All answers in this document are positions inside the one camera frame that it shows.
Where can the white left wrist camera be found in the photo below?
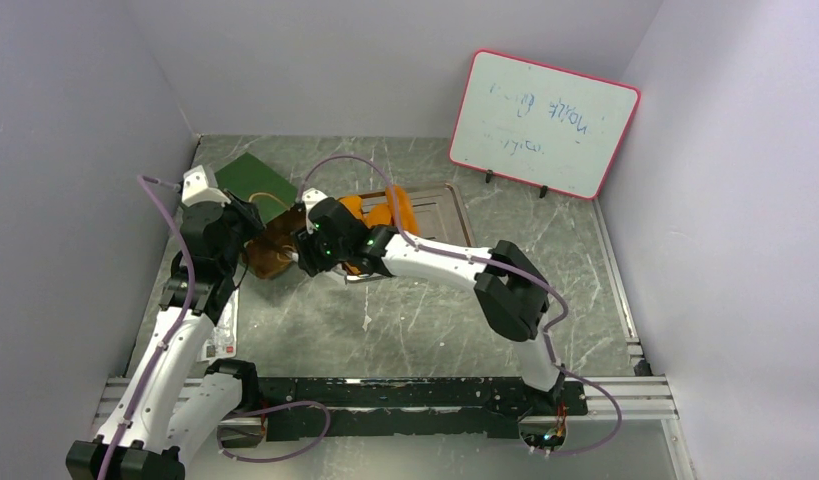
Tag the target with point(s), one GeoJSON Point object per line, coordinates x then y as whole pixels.
{"type": "Point", "coordinates": [200, 185]}

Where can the white plastic packet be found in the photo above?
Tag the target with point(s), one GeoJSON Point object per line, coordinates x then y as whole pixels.
{"type": "Point", "coordinates": [222, 343]}

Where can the red framed whiteboard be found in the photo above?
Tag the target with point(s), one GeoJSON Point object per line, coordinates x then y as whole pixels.
{"type": "Point", "coordinates": [541, 125]}

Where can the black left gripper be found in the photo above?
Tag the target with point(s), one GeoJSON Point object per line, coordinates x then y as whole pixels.
{"type": "Point", "coordinates": [246, 214]}

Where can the orange fake bread loaf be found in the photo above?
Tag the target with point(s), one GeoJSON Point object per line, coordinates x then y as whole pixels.
{"type": "Point", "coordinates": [353, 235]}

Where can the silver metal tongs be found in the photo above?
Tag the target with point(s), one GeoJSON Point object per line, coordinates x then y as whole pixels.
{"type": "Point", "coordinates": [310, 265]}

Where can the silver metal tray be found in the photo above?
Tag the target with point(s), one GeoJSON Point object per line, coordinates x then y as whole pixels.
{"type": "Point", "coordinates": [440, 213]}

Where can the long orange fake baguette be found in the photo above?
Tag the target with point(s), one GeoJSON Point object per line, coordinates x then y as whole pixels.
{"type": "Point", "coordinates": [401, 209]}

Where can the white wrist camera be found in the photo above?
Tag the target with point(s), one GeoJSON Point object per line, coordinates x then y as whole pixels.
{"type": "Point", "coordinates": [200, 185]}
{"type": "Point", "coordinates": [310, 198]}

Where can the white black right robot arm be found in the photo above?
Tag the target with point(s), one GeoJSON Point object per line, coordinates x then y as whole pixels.
{"type": "Point", "coordinates": [510, 291]}

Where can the orange fake croissant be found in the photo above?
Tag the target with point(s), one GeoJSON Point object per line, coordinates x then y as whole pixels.
{"type": "Point", "coordinates": [380, 215]}

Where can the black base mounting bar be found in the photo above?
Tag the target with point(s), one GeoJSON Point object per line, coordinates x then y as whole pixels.
{"type": "Point", "coordinates": [308, 419]}

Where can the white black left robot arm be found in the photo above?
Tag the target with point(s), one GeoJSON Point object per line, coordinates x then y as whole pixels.
{"type": "Point", "coordinates": [152, 433]}

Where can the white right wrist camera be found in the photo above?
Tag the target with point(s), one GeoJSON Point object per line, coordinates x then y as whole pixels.
{"type": "Point", "coordinates": [310, 198]}

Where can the green brown paper bag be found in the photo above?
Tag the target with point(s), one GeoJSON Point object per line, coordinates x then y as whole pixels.
{"type": "Point", "coordinates": [250, 179]}

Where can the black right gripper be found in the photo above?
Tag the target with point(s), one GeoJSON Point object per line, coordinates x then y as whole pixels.
{"type": "Point", "coordinates": [308, 256]}

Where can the aluminium frame rail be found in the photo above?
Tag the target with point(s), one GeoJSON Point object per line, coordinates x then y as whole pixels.
{"type": "Point", "coordinates": [599, 398]}

